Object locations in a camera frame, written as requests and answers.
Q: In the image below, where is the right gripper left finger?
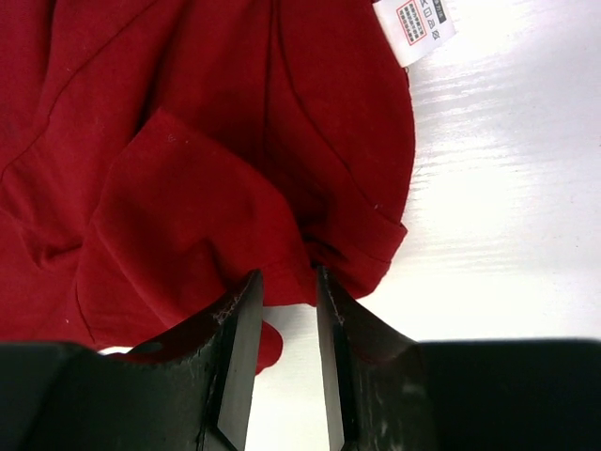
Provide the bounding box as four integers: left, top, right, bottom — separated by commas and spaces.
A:
1, 271, 263, 450

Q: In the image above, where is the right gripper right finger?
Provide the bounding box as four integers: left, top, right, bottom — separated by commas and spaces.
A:
316, 268, 600, 450

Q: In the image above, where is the dark red t shirt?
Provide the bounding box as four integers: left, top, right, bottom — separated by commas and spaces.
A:
1, 1, 415, 350

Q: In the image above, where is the white garment care label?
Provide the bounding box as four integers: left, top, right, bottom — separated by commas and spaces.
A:
372, 0, 456, 68

